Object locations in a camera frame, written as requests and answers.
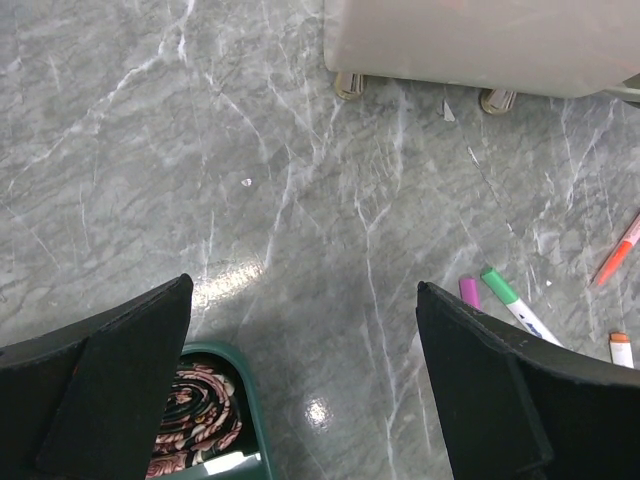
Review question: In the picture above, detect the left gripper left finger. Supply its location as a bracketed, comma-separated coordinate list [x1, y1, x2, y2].
[1, 274, 193, 479]

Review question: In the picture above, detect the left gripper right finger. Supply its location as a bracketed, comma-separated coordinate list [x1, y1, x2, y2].
[416, 282, 639, 479]

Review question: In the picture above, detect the round drawer organizer box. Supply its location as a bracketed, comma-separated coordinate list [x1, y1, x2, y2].
[324, 1, 639, 114]

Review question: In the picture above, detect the pink cap marker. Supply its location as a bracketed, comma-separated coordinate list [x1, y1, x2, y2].
[609, 332, 634, 369]

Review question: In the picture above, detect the purple cap marker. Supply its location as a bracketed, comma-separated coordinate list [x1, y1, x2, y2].
[458, 277, 482, 310]

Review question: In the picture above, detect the green cap marker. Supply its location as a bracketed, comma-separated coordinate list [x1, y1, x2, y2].
[480, 267, 562, 347]

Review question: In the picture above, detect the green compartment tray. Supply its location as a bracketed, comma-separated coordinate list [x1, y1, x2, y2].
[154, 342, 276, 479]

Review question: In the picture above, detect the orange red pen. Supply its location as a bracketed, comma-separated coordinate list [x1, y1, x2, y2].
[589, 214, 639, 287]

